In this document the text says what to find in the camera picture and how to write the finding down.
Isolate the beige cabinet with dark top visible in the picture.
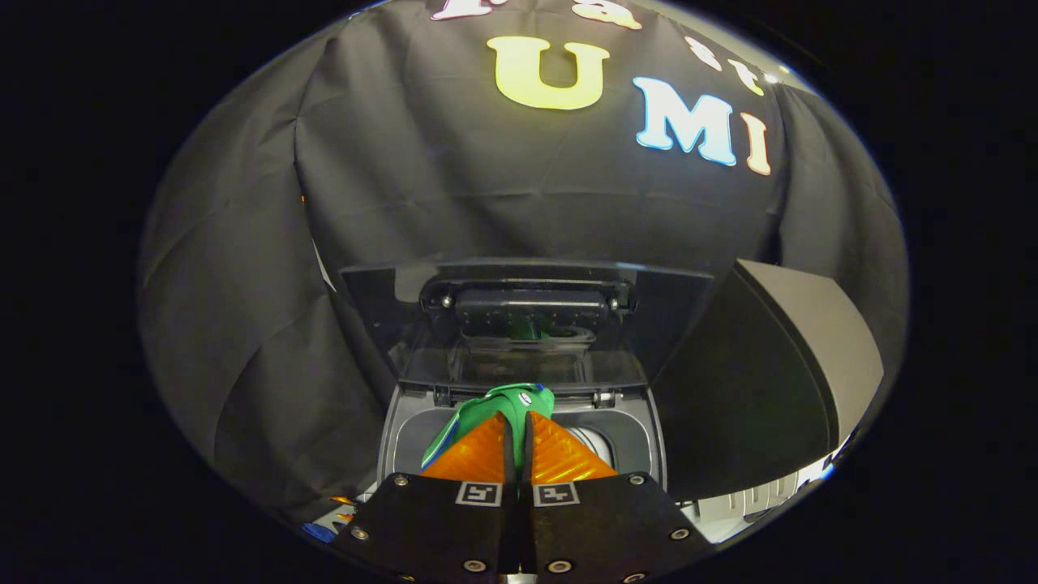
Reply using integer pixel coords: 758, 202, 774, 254
653, 260, 885, 504

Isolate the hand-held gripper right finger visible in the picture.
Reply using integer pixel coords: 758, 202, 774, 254
519, 410, 716, 584

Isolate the black backdrop cloth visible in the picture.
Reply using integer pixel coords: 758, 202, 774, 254
138, 0, 909, 520

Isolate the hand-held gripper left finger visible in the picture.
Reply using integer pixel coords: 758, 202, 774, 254
331, 410, 521, 584

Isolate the green polo shirt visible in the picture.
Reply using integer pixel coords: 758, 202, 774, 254
420, 383, 556, 475

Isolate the dark washing machine lid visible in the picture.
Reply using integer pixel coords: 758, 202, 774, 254
339, 258, 714, 392

